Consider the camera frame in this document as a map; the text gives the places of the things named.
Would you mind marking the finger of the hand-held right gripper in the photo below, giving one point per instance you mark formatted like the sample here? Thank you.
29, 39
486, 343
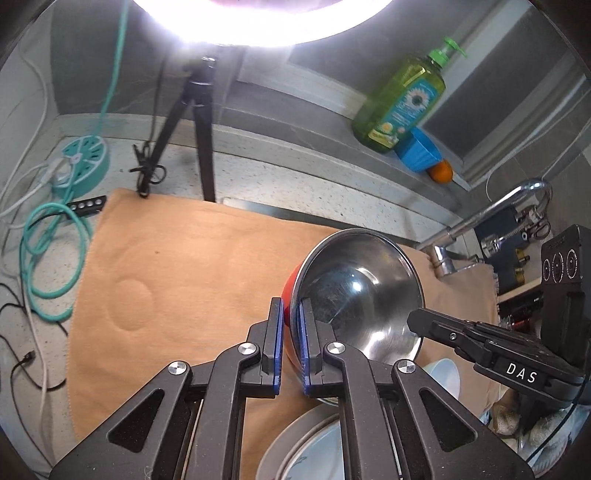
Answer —
443, 330

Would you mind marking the white power plug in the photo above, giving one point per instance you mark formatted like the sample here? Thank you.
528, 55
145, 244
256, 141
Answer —
55, 171

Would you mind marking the chrome faucet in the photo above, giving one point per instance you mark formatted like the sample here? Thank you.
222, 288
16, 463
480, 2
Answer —
466, 224

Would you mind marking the black power strip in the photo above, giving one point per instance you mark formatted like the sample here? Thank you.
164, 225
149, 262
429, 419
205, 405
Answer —
87, 205

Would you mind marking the white bowl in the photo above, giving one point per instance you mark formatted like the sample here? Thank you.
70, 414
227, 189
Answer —
445, 376

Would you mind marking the person's right hand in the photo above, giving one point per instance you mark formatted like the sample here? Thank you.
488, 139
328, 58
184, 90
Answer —
505, 415

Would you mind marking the white plate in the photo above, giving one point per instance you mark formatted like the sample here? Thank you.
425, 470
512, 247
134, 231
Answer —
281, 443

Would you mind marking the dark blue box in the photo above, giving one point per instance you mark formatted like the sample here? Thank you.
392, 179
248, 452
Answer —
508, 272

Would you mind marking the red steel bowl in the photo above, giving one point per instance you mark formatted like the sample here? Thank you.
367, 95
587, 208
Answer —
364, 286

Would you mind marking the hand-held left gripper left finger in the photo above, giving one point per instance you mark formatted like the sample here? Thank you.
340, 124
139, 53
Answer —
277, 341

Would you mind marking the round teal power strip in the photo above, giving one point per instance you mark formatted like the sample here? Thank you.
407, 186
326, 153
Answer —
87, 157

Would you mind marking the orange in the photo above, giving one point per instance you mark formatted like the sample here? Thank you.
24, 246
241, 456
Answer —
441, 172

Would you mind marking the black tripod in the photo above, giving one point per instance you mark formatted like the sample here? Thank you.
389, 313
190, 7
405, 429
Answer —
203, 138

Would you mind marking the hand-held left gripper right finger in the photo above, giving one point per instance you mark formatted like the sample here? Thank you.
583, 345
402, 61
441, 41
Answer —
302, 350

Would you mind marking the blue cup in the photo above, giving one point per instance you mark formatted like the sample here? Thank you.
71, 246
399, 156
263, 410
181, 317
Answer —
415, 152

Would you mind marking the beige towel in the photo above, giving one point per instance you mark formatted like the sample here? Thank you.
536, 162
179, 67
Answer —
161, 277

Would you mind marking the green dish soap bottle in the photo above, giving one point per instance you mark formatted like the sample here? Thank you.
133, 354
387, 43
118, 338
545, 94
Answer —
397, 106

